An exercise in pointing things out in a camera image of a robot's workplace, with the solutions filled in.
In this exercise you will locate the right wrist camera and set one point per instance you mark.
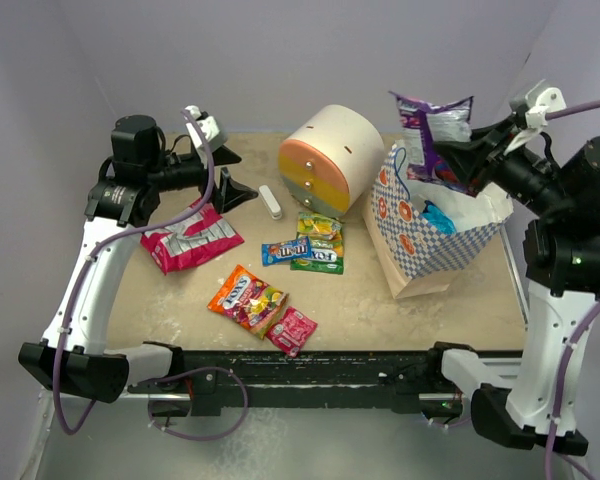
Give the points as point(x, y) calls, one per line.
point(532, 105)

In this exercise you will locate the blue m&m's packet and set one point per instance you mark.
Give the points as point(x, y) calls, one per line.
point(275, 253)

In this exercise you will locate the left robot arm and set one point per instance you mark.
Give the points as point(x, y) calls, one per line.
point(71, 358)

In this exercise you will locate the checkered paper bag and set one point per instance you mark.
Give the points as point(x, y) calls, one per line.
point(416, 258)

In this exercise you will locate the black table front rail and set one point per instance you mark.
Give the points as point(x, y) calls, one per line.
point(398, 381)

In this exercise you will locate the large blue snack bag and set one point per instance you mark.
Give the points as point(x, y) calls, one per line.
point(438, 219)

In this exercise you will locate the pink snack bag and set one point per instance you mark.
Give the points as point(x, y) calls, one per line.
point(194, 241)

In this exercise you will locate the green Fox's candy bag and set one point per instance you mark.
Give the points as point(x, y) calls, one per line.
point(326, 240)

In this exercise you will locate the small pink candy packet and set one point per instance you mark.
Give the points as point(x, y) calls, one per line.
point(291, 332)

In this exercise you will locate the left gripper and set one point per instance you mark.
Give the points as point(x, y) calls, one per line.
point(229, 192)

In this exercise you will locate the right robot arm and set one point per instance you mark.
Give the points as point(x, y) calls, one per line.
point(562, 255)

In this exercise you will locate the small white plastic bar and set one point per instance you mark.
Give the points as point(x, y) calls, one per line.
point(270, 202)

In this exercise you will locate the orange Fox's candy bag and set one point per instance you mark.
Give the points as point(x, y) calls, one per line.
point(252, 303)

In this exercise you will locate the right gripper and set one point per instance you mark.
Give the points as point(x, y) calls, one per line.
point(490, 148)

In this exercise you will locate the round mini drawer cabinet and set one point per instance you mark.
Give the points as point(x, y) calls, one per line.
point(331, 160)

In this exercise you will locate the purple snack bag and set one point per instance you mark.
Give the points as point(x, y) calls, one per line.
point(423, 124)

